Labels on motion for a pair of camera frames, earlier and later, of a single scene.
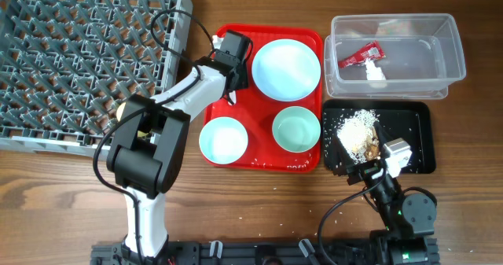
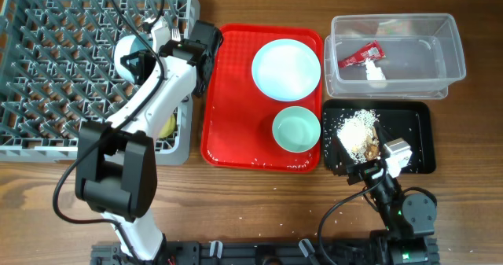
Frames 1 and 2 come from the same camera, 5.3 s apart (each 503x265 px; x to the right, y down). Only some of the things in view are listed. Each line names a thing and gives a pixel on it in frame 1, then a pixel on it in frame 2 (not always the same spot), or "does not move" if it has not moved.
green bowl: (295, 129) does not move
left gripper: (243, 68) → (142, 71)
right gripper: (344, 163) does not move
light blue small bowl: (223, 140) → (129, 44)
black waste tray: (410, 119) does not move
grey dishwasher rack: (71, 53) does not move
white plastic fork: (232, 97) → (175, 34)
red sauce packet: (370, 51) does not move
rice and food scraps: (359, 137) does not move
